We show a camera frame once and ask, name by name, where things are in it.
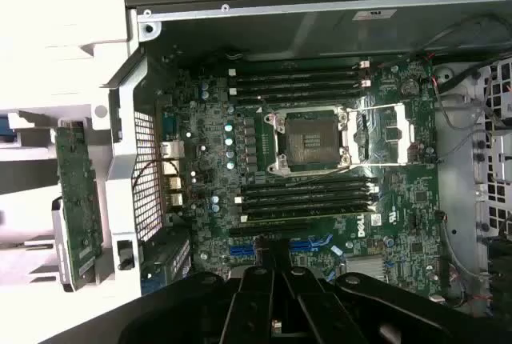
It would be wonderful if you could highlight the black RAM slot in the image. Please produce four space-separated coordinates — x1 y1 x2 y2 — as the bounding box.
235 91 361 106
243 178 379 193
234 73 361 86
227 60 371 78
228 78 371 97
235 187 371 202
241 198 371 213
238 208 371 226

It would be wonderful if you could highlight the green Dell motherboard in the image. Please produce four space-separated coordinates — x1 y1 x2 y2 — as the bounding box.
146 46 444 301

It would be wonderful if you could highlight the CPU socket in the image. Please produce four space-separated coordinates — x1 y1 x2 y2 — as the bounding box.
255 104 350 176

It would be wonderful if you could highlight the rear port block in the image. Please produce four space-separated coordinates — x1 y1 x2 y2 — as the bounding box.
158 114 186 211

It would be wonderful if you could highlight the long blue expansion slot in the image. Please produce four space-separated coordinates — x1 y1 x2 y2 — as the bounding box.
229 238 334 258

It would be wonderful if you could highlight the grey wire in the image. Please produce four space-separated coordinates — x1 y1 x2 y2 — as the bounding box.
433 78 488 134

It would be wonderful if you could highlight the perforated metal drive cage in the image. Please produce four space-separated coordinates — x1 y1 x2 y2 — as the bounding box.
474 55 512 241

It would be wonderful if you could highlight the thin metal locking lever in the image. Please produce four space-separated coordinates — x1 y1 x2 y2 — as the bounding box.
335 158 443 173

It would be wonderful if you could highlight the hard disk with blue bracket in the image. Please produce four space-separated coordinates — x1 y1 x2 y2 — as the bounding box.
0 114 19 149

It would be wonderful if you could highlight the silver chipset heatsink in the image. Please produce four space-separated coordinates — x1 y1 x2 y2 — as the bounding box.
345 255 392 282

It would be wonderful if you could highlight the red and black wire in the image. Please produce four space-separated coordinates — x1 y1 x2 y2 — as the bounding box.
415 50 440 87

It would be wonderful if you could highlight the open black PC case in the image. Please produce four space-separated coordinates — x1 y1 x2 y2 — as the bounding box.
106 0 512 344

